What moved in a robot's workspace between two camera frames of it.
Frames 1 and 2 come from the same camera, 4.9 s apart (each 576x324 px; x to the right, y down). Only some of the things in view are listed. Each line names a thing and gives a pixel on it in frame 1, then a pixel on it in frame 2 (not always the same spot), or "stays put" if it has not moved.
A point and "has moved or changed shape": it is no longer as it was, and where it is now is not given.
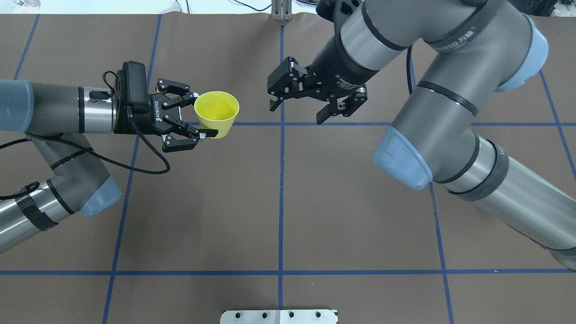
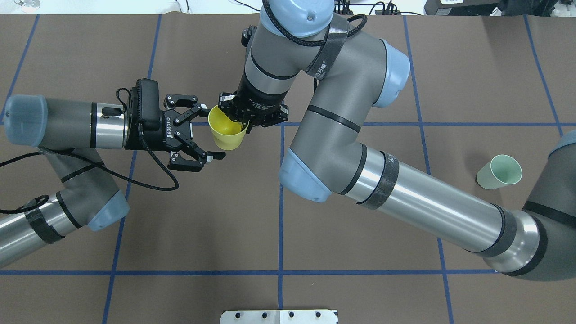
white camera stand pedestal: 281,316 stays put
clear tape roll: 29,6 stays put
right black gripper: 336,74 -> 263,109
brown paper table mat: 280,212 stays put
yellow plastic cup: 217,110 has moved or changed shape
